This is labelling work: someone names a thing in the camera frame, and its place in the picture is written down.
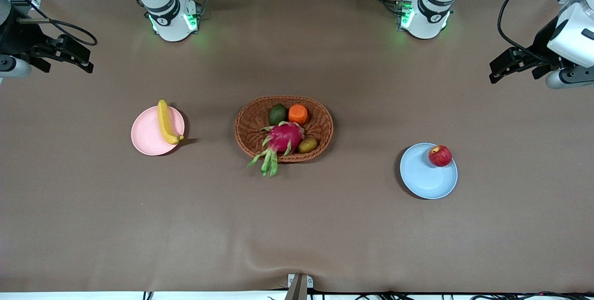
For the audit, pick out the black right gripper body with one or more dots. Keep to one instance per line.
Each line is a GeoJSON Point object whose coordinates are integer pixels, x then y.
{"type": "Point", "coordinates": [18, 40]}

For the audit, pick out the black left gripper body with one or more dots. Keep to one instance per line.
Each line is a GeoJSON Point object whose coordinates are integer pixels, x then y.
{"type": "Point", "coordinates": [541, 45]}

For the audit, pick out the red apple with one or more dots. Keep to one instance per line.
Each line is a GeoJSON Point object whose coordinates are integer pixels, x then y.
{"type": "Point", "coordinates": [440, 156]}

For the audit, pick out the yellow banana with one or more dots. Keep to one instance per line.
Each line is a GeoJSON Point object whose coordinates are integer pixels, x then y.
{"type": "Point", "coordinates": [164, 124]}

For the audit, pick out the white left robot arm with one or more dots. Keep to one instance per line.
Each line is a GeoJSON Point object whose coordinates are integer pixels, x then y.
{"type": "Point", "coordinates": [429, 17]}

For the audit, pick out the pink plate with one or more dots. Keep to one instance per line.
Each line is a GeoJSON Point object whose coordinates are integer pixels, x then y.
{"type": "Point", "coordinates": [146, 133]}

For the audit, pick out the blue plate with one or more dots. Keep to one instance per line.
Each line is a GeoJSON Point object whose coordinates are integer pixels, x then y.
{"type": "Point", "coordinates": [424, 177]}

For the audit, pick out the brown wicker basket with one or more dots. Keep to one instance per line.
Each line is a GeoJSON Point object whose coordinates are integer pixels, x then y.
{"type": "Point", "coordinates": [248, 128]}

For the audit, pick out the green avocado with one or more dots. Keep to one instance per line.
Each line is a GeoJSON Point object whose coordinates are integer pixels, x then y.
{"type": "Point", "coordinates": [277, 114]}

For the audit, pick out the orange fruit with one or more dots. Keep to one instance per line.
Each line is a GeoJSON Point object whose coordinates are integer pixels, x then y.
{"type": "Point", "coordinates": [298, 114]}

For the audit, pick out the brown kiwi fruit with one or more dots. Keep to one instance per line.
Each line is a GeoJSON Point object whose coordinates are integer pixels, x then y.
{"type": "Point", "coordinates": [307, 145]}

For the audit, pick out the pink dragon fruit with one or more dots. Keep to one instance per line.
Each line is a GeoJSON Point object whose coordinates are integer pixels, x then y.
{"type": "Point", "coordinates": [283, 137]}

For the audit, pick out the table cover cloth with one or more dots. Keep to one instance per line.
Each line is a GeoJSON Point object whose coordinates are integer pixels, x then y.
{"type": "Point", "coordinates": [297, 226]}

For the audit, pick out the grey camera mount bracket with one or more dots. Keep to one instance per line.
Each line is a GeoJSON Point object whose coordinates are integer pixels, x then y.
{"type": "Point", "coordinates": [299, 288]}

